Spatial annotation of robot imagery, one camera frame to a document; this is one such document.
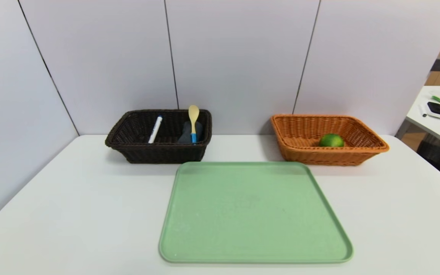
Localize wooden spoon with blue handle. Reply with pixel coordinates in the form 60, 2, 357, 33
188, 105, 200, 144

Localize white marker with blue cap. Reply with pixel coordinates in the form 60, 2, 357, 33
147, 115, 163, 144

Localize light green plastic tray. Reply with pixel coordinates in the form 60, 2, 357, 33
159, 161, 354, 264

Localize grey towel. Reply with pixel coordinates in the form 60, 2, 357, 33
177, 121, 204, 144

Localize black device with white rim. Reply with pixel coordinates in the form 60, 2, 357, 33
425, 101, 440, 120

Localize dark brown wicker basket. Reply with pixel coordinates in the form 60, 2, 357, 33
105, 109, 212, 164

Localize orange wicker basket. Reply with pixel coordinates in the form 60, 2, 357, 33
270, 114, 390, 166

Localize green lime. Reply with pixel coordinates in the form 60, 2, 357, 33
318, 133, 345, 148

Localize white side table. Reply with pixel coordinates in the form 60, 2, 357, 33
406, 85, 440, 150

